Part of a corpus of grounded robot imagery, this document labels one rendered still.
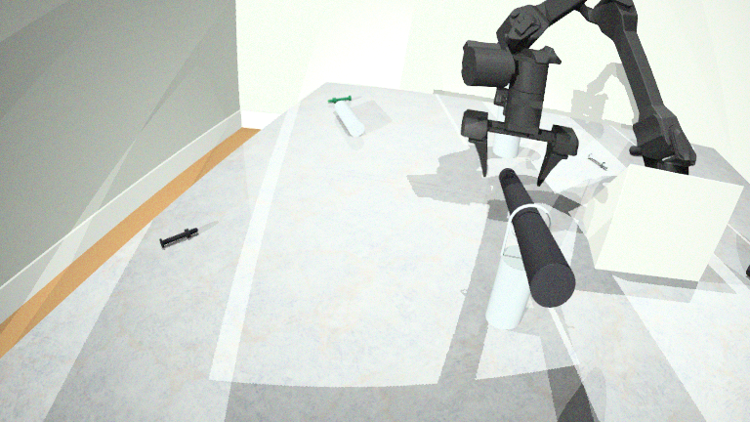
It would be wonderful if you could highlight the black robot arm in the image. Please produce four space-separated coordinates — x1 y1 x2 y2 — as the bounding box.
461 0 696 176

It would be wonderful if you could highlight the small grey bolt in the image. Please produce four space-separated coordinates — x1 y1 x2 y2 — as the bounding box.
588 152 608 169

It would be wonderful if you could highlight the dark grey bolt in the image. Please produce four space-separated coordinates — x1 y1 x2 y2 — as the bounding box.
159 228 198 247

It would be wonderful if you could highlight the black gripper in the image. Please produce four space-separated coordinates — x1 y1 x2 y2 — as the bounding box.
460 85 579 187

